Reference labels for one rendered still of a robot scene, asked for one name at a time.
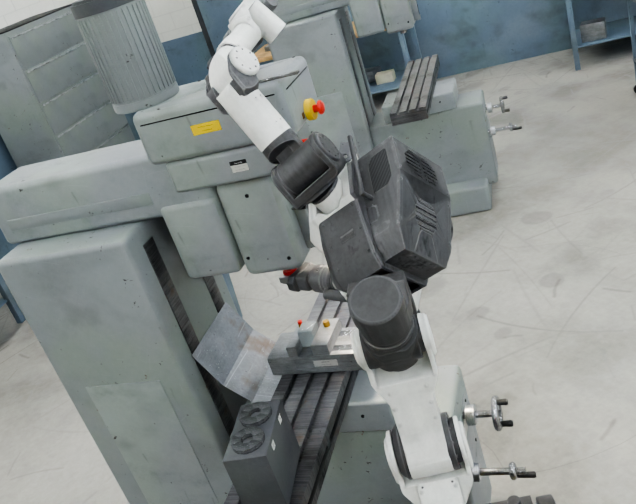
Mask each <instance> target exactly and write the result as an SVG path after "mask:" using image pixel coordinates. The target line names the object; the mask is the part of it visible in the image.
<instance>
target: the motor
mask: <svg viewBox="0 0 636 504"><path fill-rule="evenodd" d="M71 4H72V6H71V7H70V9H71V12H72V14H73V16H74V19H75V20H77V21H76V22H77V25H78V27H79V29H80V32H81V34H82V36H83V39H84V41H85V43H86V46H87V48H88V50H89V53H90V55H91V57H92V59H93V62H94V64H95V66H96V69H97V71H98V73H99V76H100V78H101V80H102V83H103V85H104V87H105V89H106V92H107V94H108V96H109V99H110V101H111V103H112V106H113V109H114V111H115V113H117V114H129V113H133V112H137V111H141V110H144V109H147V108H150V107H152V106H155V105H157V104H160V103H162V102H164V101H166V100H168V99H170V98H172V97H173V96H175V95H176V94H177V93H178V92H179V90H180V89H179V86H178V84H177V81H176V79H175V76H174V74H173V71H172V69H171V66H170V64H169V61H168V58H167V56H166V53H165V51H164V48H163V46H162V43H161V40H160V38H159V35H158V33H157V30H156V27H155V25H154V22H153V20H152V17H151V15H150V12H149V9H148V7H147V4H146V2H145V0H78V1H75V2H73V3H71Z"/></svg>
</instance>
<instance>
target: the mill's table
mask: <svg viewBox="0 0 636 504"><path fill-rule="evenodd" d="M333 318H339V320H340V322H341V325H342V328H347V327H356V326H355V324H354V322H353V320H352V318H351V316H350V314H349V308H348V303H347V302H343V301H334V300H325V299H324V298H323V293H319V295H318V297H317V299H316V301H315V303H314V306H313V308H312V310H311V312H310V315H309V317H308V319H307V321H317V323H318V326H319V327H320V324H321V322H322V320H323V319H333ZM358 372H359V370H355V371H338V372H322V373H305V374H288V375H282V376H281V379H280V381H279V383H278V385H277V387H276V390H275V392H274V394H273V396H272V398H271V401H272V400H278V399H281V401H282V404H283V406H284V409H285V411H286V414H287V416H288V419H289V421H290V424H291V426H292V429H293V431H294V434H295V436H296V439H297V441H298V444H299V446H300V449H301V450H300V455H299V460H298V465H297V470H296V475H295V480H294V485H293V490H292V495H291V500H290V504H317V500H318V497H319V494H320V491H321V488H322V485H323V482H324V478H325V475H326V472H327V469H328V466H329V463H330V460H331V457H332V453H333V450H334V447H335V444H336V441H337V438H338V435H339V431H340V428H341V425H342V422H343V419H344V416H345V413H346V409H347V406H348V403H349V400H350V397H351V394H352V391H353V387H354V384H355V381H356V378H357V375H358ZM224 504H242V502H241V500H240V498H239V496H238V494H237V492H236V490H235V487H234V485H232V487H231V489H230V491H229V493H228V496H227V498H226V500H225V502H224Z"/></svg>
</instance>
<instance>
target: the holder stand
mask: <svg viewBox="0 0 636 504"><path fill-rule="evenodd" d="M300 450H301V449H300V446H299V444H298V441H297V439H296V436H295V434H294V431H293V429H292V426H291V424H290V421H289V419H288V416H287V414H286V411H285V409H284V406H283V404H282V401H281V399H278V400H272V401H265V402H264V401H261V402H255V403H252V404H247V405H242V406H241V407H240V410H239V413H238V416H237V419H236V422H235V425H234V428H233V431H232V434H231V437H230V441H229V444H228V447H227V450H226V453H225V456H224V459H223V464H224V466H225V468H226V470H227V472H228V475H229V477H230V479H231V481H232V483H233V485H234V487H235V490H236V492H237V494H238V496H239V498H240V500H241V502H242V504H290V500H291V495H292V490H293V485H294V480H295V475H296V470H297V465H298V460H299V455H300Z"/></svg>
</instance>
